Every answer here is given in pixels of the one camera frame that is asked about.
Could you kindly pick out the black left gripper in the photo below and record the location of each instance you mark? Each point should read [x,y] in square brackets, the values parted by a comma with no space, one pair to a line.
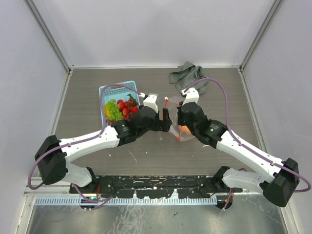
[162,125]

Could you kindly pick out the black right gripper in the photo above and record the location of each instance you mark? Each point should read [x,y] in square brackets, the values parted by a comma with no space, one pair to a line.
[179,113]

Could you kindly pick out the orange peach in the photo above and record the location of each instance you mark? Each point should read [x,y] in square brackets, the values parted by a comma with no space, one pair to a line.
[184,130]

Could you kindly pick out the clear zip top bag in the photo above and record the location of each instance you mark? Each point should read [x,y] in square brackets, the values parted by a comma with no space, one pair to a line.
[172,104]

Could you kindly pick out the blue plastic basket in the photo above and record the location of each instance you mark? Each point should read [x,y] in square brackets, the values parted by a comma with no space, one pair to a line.
[117,93]

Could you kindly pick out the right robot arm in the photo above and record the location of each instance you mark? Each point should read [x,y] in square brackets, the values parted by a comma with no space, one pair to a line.
[273,177]

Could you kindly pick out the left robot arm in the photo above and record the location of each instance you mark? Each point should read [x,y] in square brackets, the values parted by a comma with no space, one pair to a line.
[54,158]

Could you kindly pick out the red strawberry cluster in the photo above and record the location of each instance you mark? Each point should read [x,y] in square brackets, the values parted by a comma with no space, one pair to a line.
[127,108]

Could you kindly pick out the grey crumpled cloth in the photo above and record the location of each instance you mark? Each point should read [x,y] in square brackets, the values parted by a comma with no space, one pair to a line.
[186,74]

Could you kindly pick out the green grape bunch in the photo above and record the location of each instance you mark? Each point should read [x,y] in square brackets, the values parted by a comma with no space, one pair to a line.
[114,110]

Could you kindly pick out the yellow banana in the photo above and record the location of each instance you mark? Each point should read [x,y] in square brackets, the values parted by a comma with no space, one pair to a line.
[107,110]

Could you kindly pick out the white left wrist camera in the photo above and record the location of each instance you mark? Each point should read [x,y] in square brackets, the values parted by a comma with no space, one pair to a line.
[149,101]

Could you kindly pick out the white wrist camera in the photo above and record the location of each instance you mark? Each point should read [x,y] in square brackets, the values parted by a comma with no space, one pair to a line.
[191,95]
[149,101]

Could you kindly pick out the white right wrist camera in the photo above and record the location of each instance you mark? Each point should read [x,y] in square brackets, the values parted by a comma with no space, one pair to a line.
[191,95]

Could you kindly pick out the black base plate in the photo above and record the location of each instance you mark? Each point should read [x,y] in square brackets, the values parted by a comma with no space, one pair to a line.
[155,187]

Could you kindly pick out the blue slotted cable duct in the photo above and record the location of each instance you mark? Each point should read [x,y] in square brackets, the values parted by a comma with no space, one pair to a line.
[77,200]

